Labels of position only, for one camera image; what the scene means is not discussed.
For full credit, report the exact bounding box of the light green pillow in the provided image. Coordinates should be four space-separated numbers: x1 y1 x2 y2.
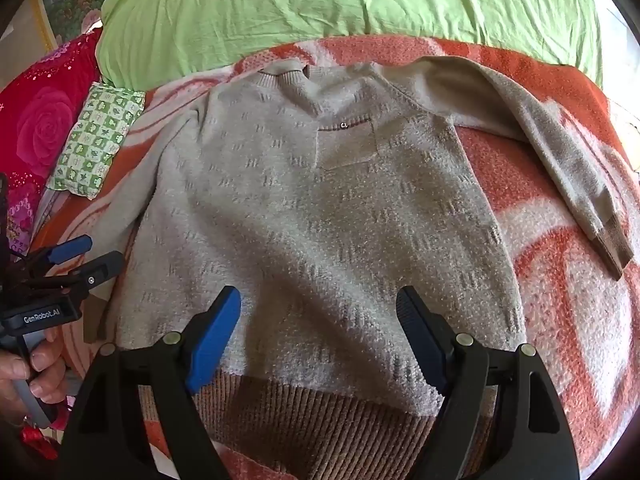
95 0 603 91

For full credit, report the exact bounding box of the red floral quilt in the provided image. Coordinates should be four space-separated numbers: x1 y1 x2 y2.
0 27 103 261

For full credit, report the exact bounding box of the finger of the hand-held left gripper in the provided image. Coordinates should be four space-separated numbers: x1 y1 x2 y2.
40 251 124 302
30 235 93 267

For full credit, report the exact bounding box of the person's left hand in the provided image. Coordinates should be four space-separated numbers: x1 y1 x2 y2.
0 334 68 428

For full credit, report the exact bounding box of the orange and white blanket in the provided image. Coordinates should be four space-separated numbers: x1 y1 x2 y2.
30 35 640 480

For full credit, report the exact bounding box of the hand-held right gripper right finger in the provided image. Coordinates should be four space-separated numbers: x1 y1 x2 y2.
395 285 581 480

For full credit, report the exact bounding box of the beige knit sweater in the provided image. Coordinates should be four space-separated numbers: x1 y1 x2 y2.
82 56 636 480

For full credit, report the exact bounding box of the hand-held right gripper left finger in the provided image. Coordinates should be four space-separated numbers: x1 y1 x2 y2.
59 285 242 480

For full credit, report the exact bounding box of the green checkered small pillow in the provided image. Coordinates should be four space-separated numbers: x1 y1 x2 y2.
49 82 147 200

